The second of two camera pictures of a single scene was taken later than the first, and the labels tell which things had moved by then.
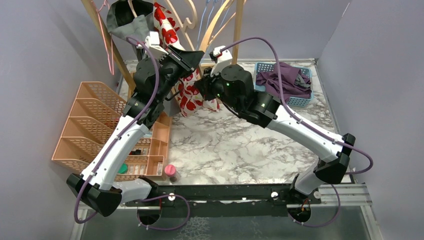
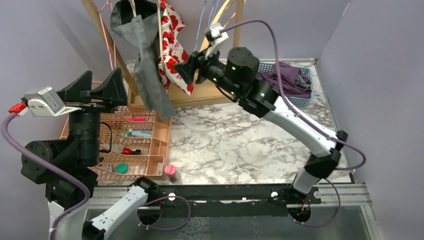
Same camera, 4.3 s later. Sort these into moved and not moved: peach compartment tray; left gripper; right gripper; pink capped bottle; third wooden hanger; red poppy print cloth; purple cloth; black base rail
Moved: left gripper; red poppy print cloth; right gripper
Not moved: purple cloth; third wooden hanger; black base rail; pink capped bottle; peach compartment tray
